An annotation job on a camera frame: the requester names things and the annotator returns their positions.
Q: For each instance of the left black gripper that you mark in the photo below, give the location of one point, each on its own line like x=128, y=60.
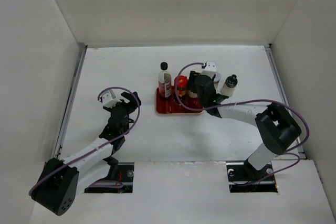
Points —
x=132, y=105

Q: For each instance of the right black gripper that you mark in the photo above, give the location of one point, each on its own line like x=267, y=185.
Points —
x=193, y=74

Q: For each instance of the clear lid salt grinder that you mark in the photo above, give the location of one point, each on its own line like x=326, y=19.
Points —
x=192, y=95

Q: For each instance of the white lid spice jar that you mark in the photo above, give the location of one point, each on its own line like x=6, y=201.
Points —
x=217, y=78

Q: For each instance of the red lid chili sauce jar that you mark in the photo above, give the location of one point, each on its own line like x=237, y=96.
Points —
x=181, y=84

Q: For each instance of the black top pepper grinder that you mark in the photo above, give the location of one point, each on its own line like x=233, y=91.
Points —
x=229, y=86

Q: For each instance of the soy sauce bottle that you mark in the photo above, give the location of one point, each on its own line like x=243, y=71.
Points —
x=164, y=81

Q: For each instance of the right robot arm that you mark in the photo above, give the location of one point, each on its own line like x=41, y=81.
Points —
x=276, y=127

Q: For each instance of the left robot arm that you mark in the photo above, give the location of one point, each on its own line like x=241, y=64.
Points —
x=62, y=179

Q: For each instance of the red rectangular tray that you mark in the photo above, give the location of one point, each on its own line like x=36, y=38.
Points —
x=171, y=106

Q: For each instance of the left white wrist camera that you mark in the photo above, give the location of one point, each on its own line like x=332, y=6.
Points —
x=108, y=99

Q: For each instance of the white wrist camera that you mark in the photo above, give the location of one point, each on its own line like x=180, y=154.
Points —
x=108, y=99
x=209, y=69

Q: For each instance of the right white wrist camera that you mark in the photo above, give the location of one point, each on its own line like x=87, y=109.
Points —
x=209, y=69

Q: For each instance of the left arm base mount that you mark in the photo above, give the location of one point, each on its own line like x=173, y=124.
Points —
x=119, y=179

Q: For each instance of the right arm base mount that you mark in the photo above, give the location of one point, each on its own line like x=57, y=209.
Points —
x=243, y=178

